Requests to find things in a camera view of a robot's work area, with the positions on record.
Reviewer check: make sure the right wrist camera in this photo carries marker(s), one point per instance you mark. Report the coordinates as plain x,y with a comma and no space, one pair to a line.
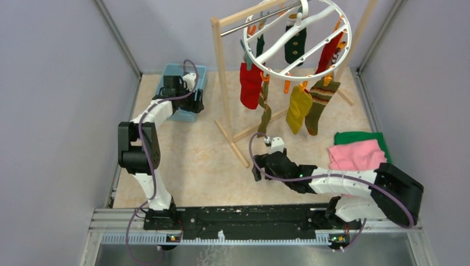
275,144

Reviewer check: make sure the yellow sock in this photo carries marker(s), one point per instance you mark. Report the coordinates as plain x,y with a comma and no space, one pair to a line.
300,103

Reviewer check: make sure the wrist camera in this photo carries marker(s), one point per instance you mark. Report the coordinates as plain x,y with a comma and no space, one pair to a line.
190,80
275,144

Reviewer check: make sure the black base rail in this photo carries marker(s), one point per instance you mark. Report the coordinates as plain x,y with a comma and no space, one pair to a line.
247,223

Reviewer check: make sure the wooden clothes rack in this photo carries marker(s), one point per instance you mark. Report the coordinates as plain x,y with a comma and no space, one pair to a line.
243,20

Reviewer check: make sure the white round sock hanger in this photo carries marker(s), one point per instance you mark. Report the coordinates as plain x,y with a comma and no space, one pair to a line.
270,59

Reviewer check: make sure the green cloth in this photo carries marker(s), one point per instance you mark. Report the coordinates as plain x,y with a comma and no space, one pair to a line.
343,138

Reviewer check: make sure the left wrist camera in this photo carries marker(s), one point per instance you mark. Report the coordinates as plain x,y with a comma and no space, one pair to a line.
190,80

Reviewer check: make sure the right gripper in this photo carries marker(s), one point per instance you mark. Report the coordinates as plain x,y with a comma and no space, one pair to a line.
260,160

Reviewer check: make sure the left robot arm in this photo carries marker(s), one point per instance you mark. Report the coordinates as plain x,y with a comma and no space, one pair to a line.
138,145

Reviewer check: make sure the pink cloth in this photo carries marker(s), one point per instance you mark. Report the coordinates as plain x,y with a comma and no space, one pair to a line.
360,156

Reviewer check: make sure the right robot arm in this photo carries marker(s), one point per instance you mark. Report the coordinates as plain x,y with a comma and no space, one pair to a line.
384,192

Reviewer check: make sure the dark green sock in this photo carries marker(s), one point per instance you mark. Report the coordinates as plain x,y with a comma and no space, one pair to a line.
294,48

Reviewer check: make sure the light blue plastic basket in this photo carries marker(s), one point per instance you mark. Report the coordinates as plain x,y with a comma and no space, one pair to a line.
179,69

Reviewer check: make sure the olive striped sock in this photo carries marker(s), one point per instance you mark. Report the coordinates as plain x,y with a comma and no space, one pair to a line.
321,95

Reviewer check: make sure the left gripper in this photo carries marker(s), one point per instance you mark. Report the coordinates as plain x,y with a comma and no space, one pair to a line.
195,106

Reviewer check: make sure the red striped sock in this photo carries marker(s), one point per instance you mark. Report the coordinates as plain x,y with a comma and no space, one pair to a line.
328,52

